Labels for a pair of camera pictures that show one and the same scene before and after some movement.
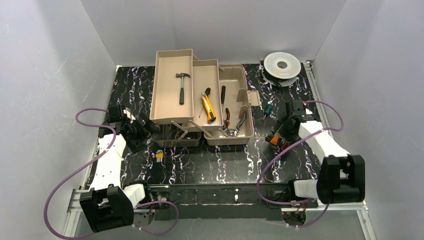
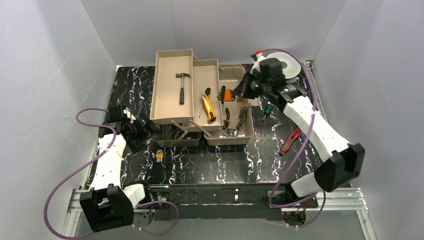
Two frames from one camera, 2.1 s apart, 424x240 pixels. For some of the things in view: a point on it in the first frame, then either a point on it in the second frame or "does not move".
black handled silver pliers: x=232 y=131 does not move
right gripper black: x=278 y=135 to x=247 y=87
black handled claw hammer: x=182 y=89 does not move
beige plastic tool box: x=193 y=98 does not move
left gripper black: x=144 y=124 does not move
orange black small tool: x=275 y=140 to x=228 y=95
